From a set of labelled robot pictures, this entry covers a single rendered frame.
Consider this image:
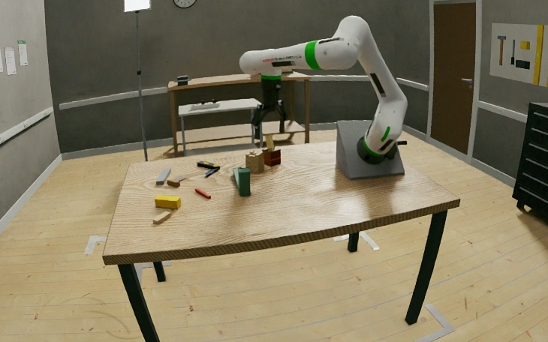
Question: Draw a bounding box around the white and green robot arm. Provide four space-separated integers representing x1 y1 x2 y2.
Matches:
239 16 408 165

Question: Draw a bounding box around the red thin bar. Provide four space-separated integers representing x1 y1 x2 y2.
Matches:
195 188 211 200

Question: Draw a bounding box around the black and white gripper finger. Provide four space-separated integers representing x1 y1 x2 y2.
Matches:
251 103 272 140
273 100 288 134

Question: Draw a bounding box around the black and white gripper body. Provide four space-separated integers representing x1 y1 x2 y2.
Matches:
263 90 279 113

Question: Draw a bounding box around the black and yellow sliding bevel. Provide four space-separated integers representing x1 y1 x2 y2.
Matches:
197 161 220 176

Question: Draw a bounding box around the green flat bar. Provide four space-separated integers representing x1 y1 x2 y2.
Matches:
233 167 251 196

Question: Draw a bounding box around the try square with wooden stock and grey blade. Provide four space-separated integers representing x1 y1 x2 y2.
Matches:
167 177 186 187

